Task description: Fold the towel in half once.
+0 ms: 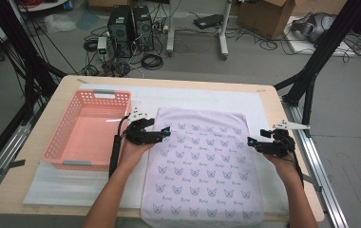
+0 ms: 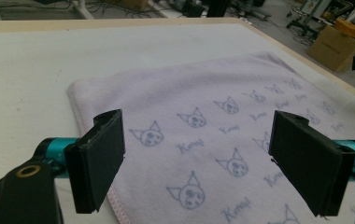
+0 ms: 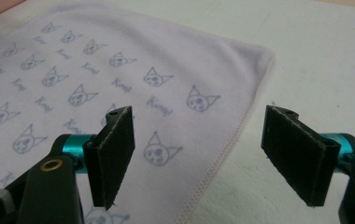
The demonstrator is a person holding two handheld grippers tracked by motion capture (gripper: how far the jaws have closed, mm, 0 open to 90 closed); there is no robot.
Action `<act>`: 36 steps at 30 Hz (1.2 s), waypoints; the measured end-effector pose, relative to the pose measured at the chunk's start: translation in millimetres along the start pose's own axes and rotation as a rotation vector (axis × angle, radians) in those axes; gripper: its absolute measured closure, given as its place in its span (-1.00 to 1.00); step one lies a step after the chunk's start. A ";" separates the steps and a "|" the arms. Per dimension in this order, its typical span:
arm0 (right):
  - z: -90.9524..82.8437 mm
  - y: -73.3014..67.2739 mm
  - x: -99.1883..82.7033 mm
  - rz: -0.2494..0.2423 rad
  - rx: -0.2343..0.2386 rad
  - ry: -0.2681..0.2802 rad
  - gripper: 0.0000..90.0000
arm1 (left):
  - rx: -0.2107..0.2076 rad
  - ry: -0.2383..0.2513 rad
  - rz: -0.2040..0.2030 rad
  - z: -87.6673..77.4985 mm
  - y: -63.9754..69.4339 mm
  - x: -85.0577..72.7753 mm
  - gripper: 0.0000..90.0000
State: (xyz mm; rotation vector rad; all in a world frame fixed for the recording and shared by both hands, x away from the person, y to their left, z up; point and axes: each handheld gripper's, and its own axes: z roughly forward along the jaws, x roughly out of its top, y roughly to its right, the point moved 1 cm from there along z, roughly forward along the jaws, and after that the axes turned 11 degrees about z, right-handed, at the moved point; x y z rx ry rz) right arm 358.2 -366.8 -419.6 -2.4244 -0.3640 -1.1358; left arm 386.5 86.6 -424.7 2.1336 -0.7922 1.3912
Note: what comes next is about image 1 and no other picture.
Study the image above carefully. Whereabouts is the grey metal bracket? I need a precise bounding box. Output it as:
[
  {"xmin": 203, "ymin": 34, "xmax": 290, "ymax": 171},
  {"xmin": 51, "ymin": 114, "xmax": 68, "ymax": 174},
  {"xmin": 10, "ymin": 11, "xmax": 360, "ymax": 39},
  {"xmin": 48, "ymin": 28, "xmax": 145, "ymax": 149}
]
[
  {"xmin": 302, "ymin": 173, "xmax": 323, "ymax": 193},
  {"xmin": 0, "ymin": 159, "xmax": 27, "ymax": 175}
]

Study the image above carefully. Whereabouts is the small white box device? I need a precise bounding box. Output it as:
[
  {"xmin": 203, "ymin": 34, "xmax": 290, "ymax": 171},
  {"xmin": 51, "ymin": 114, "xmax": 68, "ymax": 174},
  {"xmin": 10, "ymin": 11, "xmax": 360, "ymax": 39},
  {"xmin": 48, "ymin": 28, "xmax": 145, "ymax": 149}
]
[{"xmin": 96, "ymin": 36, "xmax": 108, "ymax": 61}]

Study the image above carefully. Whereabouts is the black flat device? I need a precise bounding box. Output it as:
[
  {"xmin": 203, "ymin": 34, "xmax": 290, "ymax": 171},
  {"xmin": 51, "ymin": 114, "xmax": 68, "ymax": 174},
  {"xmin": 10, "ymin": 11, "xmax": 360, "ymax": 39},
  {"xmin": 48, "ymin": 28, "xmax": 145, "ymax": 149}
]
[{"xmin": 193, "ymin": 13, "xmax": 224, "ymax": 30}]

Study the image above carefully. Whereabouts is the clear plastic bag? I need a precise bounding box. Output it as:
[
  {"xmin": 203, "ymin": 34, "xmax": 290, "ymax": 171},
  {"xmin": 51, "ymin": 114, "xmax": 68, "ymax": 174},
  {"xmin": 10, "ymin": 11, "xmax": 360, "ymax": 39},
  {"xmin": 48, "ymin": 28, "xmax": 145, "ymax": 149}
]
[{"xmin": 44, "ymin": 12, "xmax": 77, "ymax": 34}]

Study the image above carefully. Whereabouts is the person's right hand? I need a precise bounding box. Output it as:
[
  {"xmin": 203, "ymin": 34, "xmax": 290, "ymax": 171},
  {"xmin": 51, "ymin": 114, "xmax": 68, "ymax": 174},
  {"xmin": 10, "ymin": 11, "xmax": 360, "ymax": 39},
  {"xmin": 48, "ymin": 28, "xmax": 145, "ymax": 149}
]
[{"xmin": 265, "ymin": 153, "xmax": 301, "ymax": 181}]

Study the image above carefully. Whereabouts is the pink plastic basket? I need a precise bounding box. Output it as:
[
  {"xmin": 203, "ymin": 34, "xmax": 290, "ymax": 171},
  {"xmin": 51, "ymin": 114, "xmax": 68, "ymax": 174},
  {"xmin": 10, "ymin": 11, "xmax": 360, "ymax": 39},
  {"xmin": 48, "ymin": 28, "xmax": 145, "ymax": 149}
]
[{"xmin": 41, "ymin": 89, "xmax": 134, "ymax": 172}]

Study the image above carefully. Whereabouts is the grey rounded device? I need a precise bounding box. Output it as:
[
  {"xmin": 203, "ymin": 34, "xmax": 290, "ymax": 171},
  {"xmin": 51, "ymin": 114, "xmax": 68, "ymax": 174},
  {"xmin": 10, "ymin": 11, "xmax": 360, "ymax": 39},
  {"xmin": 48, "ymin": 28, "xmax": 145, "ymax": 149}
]
[{"xmin": 291, "ymin": 11, "xmax": 336, "ymax": 44}]

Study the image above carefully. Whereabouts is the black computer tower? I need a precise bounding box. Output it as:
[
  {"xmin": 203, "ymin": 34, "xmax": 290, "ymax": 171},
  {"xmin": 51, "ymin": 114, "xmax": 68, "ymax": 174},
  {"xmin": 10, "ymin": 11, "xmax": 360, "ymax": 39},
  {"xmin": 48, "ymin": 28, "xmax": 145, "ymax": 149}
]
[
  {"xmin": 132, "ymin": 5, "xmax": 155, "ymax": 51},
  {"xmin": 106, "ymin": 4, "xmax": 135, "ymax": 60}
]

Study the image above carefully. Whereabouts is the aluminium rail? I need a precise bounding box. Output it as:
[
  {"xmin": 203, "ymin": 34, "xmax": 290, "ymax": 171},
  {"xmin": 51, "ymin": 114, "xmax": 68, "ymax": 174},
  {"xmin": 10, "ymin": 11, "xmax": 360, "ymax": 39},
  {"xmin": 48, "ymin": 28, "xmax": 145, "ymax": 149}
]
[
  {"xmin": 0, "ymin": 104, "xmax": 40, "ymax": 207},
  {"xmin": 281, "ymin": 99, "xmax": 349, "ymax": 228}
]

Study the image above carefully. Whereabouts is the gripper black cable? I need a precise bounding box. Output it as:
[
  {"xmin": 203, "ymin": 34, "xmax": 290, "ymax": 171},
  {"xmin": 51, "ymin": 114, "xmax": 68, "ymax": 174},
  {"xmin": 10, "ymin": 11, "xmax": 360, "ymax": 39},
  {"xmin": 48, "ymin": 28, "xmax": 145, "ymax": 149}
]
[
  {"xmin": 108, "ymin": 114, "xmax": 130, "ymax": 179},
  {"xmin": 291, "ymin": 148, "xmax": 306, "ymax": 188}
]

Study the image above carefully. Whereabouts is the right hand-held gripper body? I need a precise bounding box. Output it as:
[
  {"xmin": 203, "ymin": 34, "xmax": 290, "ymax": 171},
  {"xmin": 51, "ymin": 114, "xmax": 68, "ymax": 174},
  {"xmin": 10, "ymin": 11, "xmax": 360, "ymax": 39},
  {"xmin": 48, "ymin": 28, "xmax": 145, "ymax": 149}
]
[{"xmin": 256, "ymin": 119, "xmax": 312, "ymax": 158}]

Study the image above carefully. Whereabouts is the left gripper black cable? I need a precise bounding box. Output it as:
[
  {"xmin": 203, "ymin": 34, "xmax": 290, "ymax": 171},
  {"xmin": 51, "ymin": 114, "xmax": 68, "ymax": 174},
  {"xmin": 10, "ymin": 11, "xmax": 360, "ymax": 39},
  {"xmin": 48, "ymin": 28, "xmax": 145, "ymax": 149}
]
[{"xmin": 108, "ymin": 114, "xmax": 130, "ymax": 179}]

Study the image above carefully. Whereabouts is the black metal frame post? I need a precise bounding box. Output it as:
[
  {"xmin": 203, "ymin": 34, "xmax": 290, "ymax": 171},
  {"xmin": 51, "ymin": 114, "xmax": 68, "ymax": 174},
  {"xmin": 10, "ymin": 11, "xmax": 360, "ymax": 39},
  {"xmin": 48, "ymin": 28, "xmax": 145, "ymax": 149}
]
[
  {"xmin": 0, "ymin": 0, "xmax": 68, "ymax": 179},
  {"xmin": 273, "ymin": 0, "xmax": 361, "ymax": 138}
]

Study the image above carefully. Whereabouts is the lilac printed towel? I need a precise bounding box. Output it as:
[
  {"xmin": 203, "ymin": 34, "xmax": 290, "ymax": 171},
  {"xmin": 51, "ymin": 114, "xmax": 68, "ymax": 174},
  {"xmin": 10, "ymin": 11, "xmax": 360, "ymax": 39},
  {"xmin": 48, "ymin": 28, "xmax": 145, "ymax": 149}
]
[{"xmin": 140, "ymin": 106, "xmax": 265, "ymax": 228}]

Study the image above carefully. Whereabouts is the white floor board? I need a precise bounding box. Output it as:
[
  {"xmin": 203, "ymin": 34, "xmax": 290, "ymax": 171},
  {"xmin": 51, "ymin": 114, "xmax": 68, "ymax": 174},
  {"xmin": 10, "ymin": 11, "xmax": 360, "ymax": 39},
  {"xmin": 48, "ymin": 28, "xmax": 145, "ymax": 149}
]
[{"xmin": 284, "ymin": 15, "xmax": 357, "ymax": 58}]

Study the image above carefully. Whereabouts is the white round table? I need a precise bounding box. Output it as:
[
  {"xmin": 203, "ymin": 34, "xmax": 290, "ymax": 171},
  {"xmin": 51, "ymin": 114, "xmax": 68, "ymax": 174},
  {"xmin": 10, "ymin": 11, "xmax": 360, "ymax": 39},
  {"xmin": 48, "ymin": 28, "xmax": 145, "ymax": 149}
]
[{"xmin": 16, "ymin": 0, "xmax": 70, "ymax": 13}]

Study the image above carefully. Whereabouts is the tangle of black floor cables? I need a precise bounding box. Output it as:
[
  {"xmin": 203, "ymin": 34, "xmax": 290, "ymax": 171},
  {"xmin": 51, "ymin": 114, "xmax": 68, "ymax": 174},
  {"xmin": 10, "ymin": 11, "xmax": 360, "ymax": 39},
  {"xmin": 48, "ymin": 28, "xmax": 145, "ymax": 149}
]
[{"xmin": 229, "ymin": 25, "xmax": 361, "ymax": 64}]

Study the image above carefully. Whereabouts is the white grid mat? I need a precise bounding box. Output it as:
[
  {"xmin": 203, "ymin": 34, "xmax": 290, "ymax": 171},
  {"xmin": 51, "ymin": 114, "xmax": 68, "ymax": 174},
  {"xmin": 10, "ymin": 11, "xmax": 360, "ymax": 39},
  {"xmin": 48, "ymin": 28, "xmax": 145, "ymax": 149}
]
[{"xmin": 22, "ymin": 83, "xmax": 294, "ymax": 214}]

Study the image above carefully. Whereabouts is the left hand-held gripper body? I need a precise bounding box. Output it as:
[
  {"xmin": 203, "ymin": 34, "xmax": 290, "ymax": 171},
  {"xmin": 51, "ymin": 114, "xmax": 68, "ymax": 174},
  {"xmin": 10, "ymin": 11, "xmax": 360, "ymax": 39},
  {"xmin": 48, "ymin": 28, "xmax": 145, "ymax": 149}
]
[{"xmin": 123, "ymin": 107, "xmax": 158, "ymax": 147}]

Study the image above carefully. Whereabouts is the white metal stand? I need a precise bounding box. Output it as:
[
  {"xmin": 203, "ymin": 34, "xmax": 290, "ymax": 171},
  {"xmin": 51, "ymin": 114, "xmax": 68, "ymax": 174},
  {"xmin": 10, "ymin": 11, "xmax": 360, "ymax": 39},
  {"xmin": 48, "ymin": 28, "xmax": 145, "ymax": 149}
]
[{"xmin": 165, "ymin": 0, "xmax": 234, "ymax": 61}]

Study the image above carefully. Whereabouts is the person's left hand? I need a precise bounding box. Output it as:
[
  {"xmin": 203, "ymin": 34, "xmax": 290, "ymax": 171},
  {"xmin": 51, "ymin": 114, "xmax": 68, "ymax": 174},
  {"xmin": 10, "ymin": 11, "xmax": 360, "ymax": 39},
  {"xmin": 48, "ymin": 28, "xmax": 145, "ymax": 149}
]
[{"xmin": 118, "ymin": 140, "xmax": 155, "ymax": 172}]

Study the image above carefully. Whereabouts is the coil of black cable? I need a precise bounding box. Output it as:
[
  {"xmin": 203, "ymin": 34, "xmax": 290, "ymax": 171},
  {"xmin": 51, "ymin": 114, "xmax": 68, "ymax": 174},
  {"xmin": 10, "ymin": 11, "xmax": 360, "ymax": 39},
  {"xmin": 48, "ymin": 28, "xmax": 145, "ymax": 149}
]
[{"xmin": 141, "ymin": 53, "xmax": 164, "ymax": 71}]

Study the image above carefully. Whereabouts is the large cardboard box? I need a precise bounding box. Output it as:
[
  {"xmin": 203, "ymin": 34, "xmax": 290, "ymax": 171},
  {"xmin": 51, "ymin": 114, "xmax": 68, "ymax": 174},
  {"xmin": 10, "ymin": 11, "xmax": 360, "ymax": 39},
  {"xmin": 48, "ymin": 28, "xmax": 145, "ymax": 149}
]
[{"xmin": 237, "ymin": 0, "xmax": 296, "ymax": 41}]

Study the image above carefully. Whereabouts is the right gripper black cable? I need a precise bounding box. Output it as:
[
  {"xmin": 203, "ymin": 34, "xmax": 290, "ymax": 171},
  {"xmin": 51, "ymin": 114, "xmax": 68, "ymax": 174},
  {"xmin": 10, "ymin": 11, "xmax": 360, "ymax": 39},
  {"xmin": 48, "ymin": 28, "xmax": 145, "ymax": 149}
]
[{"xmin": 291, "ymin": 148, "xmax": 306, "ymax": 188}]

